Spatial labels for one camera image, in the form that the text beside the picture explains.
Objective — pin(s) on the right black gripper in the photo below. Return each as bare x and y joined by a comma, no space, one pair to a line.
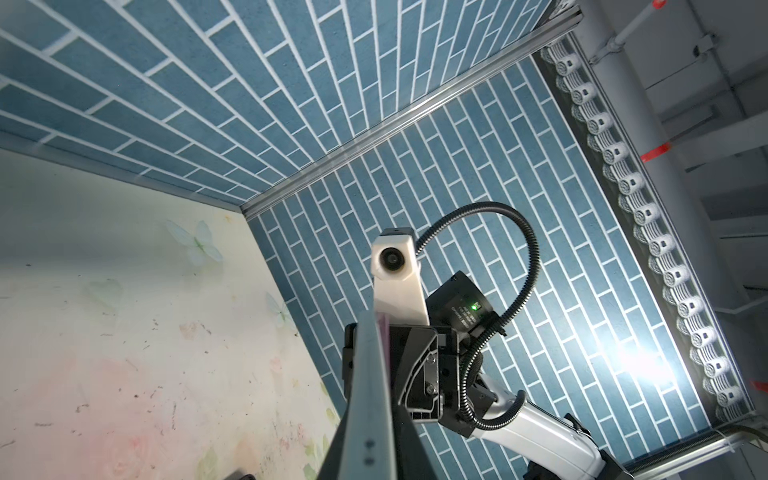
434,370

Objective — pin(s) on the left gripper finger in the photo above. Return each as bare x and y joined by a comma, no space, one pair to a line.
412,462

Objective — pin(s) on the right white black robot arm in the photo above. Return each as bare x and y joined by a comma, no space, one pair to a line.
556,448

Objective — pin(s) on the LED light strip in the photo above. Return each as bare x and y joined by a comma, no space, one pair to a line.
693,318

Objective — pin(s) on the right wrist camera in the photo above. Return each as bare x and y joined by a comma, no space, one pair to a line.
397,289

